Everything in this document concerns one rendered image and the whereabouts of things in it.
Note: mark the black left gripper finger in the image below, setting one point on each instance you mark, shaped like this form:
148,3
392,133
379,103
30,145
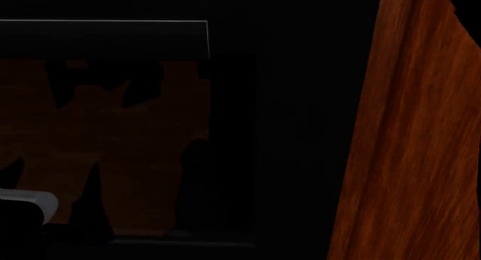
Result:
94,212
9,174

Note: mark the brown wooden cabinet panel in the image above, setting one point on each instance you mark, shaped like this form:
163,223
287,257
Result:
409,147

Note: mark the white gripper camera box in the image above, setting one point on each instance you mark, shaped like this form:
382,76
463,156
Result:
41,199

